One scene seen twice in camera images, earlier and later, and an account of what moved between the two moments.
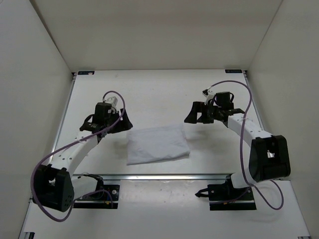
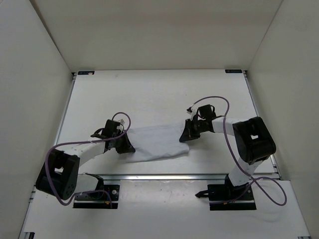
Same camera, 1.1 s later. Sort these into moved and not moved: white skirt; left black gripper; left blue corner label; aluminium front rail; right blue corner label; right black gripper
Moved: left black gripper; right black gripper
Not moved: left blue corner label; right blue corner label; white skirt; aluminium front rail
